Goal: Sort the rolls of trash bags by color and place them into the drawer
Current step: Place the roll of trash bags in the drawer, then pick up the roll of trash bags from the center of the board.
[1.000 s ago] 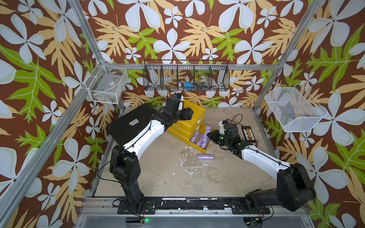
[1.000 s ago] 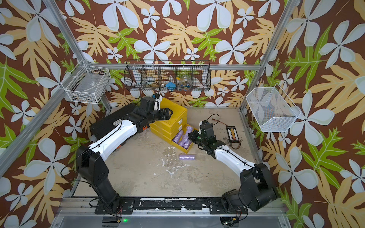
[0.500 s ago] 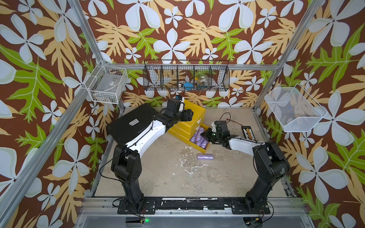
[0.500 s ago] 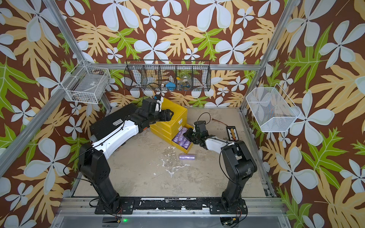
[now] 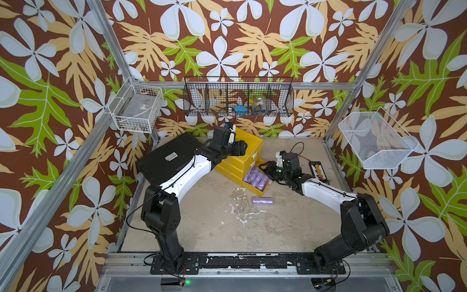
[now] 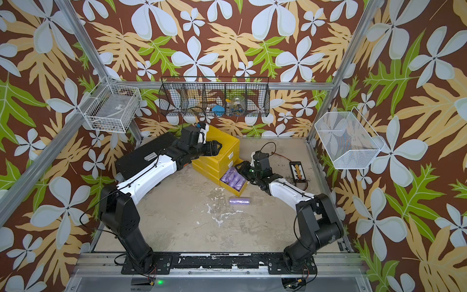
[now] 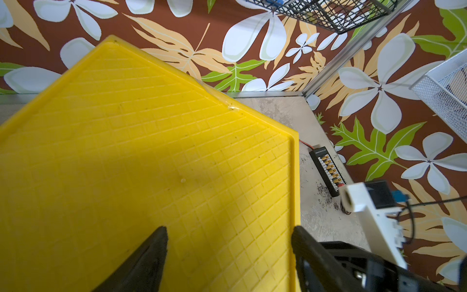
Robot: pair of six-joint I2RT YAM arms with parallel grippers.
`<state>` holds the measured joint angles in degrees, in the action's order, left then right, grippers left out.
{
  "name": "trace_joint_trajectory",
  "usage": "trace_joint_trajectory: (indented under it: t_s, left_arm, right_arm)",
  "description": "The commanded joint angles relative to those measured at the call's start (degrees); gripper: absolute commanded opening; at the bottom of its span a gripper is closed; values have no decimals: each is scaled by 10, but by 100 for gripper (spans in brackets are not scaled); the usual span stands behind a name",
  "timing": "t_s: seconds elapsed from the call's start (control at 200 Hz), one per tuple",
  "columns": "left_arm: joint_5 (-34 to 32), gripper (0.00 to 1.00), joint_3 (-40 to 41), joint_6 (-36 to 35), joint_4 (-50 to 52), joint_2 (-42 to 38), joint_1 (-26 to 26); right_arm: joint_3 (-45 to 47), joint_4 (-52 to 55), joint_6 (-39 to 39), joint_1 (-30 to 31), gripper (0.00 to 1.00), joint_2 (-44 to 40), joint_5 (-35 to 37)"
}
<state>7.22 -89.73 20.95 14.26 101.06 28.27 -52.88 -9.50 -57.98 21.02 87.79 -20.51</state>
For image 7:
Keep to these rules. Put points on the black parallel charging board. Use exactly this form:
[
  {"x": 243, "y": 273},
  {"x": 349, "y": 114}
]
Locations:
[{"x": 329, "y": 173}]

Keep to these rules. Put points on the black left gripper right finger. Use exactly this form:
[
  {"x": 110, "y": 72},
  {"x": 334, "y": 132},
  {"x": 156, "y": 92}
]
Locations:
[{"x": 317, "y": 265}]

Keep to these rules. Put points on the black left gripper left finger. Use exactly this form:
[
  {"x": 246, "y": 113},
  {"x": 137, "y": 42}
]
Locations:
[{"x": 143, "y": 270}]

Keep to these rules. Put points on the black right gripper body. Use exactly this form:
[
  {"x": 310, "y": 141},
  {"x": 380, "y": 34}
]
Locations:
[{"x": 375, "y": 274}]

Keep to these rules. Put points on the yellow plastic drawer cabinet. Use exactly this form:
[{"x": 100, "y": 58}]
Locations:
[{"x": 122, "y": 144}]

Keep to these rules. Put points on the white mesh basket right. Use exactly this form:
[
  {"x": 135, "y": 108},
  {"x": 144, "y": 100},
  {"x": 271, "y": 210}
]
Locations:
[{"x": 444, "y": 90}]

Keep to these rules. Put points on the black wire basket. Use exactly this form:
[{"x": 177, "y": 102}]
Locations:
[{"x": 335, "y": 15}]

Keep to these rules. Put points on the aluminium frame post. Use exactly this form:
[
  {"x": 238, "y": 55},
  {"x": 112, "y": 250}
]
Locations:
[{"x": 353, "y": 47}]

